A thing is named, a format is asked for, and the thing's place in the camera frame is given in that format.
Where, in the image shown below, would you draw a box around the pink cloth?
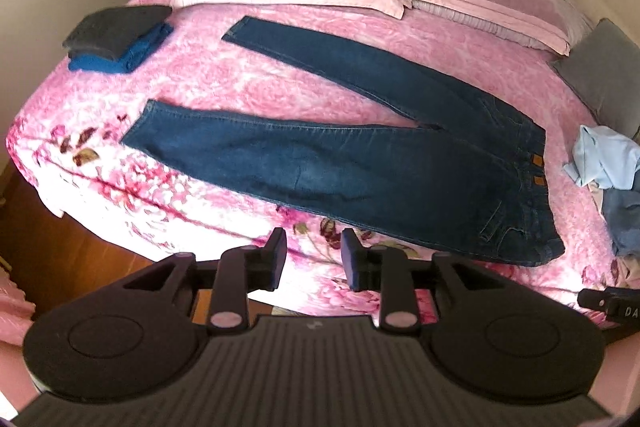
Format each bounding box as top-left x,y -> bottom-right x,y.
0,269 -> 37,325

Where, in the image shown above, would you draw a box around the white garment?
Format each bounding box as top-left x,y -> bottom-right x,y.
614,254 -> 640,290

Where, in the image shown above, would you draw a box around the striped lilac pillow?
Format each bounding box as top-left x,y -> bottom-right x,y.
407,0 -> 596,52

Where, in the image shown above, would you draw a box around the pink floral blanket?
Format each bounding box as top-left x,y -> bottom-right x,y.
5,0 -> 640,328

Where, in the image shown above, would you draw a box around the dark blue jeans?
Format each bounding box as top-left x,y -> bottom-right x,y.
120,16 -> 566,268

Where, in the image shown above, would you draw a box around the grey cushion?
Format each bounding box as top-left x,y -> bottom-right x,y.
549,18 -> 640,135

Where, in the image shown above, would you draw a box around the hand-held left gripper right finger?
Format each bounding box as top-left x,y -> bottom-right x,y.
340,228 -> 506,334

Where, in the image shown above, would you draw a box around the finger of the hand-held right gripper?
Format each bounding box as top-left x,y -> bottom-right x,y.
577,288 -> 608,311

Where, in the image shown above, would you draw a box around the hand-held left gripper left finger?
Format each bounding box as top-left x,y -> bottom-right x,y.
120,227 -> 288,334

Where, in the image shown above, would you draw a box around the pale blue garment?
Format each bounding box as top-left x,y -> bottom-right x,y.
562,124 -> 640,190

